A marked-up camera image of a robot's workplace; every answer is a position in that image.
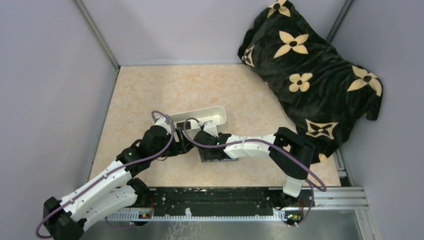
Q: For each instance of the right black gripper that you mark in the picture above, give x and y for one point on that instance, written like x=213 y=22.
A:
x=219 y=135

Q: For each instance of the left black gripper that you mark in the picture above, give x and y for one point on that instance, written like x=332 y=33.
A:
x=181 y=147

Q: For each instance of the dark credit card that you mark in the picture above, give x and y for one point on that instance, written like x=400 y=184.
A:
x=184 y=125

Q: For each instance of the white plastic tray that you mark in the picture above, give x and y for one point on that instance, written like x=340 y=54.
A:
x=215 y=113

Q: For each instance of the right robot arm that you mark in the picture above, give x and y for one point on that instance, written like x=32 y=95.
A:
x=291 y=152

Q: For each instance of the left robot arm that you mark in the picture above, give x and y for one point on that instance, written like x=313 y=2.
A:
x=114 y=188

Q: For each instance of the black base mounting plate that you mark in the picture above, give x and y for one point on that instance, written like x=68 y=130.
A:
x=221 y=201

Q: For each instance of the black floral blanket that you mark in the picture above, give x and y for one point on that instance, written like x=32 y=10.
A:
x=323 y=94

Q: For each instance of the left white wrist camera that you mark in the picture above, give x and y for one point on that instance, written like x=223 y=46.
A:
x=164 y=123

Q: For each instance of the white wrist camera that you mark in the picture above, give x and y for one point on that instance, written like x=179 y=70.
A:
x=211 y=128
x=164 y=123

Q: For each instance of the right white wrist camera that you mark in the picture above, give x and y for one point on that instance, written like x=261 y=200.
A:
x=211 y=128

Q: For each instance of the aluminium frame rail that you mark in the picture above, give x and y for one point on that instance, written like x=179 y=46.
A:
x=334 y=199

